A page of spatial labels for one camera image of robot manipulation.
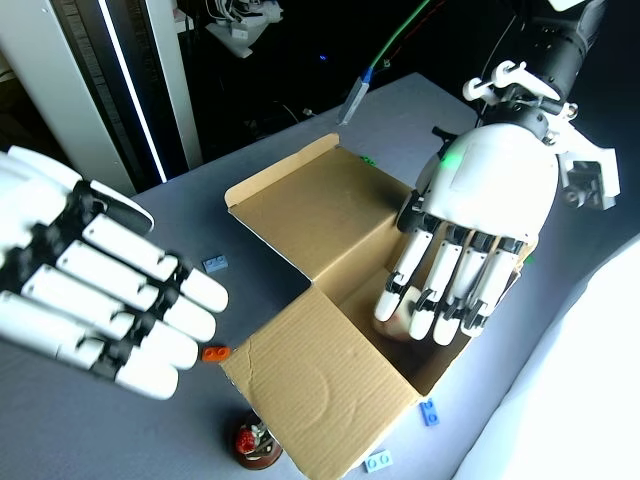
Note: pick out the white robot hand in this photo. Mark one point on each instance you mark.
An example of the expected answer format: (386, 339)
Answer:
(490, 185)
(75, 280)

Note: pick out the red and white toy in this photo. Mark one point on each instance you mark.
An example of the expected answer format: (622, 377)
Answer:
(397, 325)

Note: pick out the strawberry figurine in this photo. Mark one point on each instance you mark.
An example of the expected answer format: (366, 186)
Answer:
(260, 450)

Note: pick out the cardboard box with white outside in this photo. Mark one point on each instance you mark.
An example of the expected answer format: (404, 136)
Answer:
(310, 390)

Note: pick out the light blue toy brick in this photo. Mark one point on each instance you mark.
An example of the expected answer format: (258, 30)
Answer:
(378, 461)
(215, 264)

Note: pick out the orange-red flat toy brick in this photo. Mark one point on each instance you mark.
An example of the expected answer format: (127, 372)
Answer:
(215, 354)

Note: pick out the grey table cloth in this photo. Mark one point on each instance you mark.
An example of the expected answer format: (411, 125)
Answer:
(125, 440)

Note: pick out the white light strip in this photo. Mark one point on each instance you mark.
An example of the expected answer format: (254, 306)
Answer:
(130, 85)

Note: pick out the white parts pile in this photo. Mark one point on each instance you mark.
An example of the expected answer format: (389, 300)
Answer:
(235, 35)

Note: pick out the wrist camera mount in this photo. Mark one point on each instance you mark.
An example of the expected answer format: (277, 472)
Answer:
(590, 175)

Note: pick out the white metal frame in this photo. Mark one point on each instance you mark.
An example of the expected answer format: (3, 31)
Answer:
(55, 75)

